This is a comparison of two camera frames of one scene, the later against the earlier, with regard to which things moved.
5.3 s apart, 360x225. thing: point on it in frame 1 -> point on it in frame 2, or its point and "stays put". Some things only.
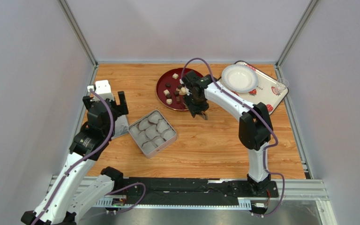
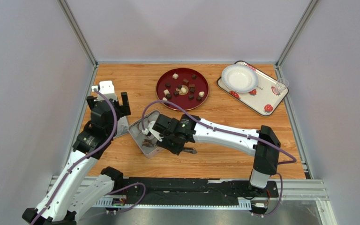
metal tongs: [205, 115] -> [148, 143]
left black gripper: [122, 108] stays put
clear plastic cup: [281, 86] stays put
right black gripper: [197, 106] -> [170, 141]
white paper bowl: [239, 78] stays put
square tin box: [152, 133] stays put
